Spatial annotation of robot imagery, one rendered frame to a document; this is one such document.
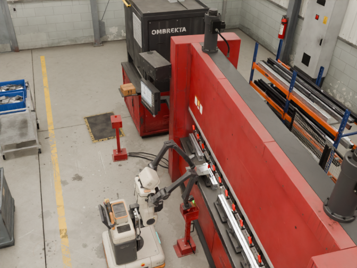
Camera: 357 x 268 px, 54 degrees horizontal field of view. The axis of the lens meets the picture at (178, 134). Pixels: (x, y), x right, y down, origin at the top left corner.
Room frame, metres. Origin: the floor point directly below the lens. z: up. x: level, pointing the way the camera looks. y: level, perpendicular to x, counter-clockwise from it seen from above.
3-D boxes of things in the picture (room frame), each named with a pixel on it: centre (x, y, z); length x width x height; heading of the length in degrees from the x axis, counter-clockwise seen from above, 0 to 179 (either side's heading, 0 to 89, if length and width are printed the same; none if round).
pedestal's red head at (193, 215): (2.85, -0.16, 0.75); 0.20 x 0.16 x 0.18; 22
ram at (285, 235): (2.68, -0.57, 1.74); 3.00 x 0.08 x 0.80; 16
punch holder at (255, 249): (1.98, -0.77, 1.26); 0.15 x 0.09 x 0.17; 16
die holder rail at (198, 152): (3.83, -0.25, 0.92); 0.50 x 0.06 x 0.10; 16
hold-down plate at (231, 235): (2.32, -0.61, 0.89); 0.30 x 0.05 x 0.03; 16
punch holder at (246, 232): (2.17, -0.71, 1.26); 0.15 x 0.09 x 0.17; 16
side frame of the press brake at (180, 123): (4.29, -0.30, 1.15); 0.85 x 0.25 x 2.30; 106
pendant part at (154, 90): (4.31, 0.40, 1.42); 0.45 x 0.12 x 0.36; 31
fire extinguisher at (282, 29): (8.50, -2.43, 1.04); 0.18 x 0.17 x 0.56; 21
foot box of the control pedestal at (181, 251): (2.84, -0.13, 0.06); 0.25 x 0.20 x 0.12; 112
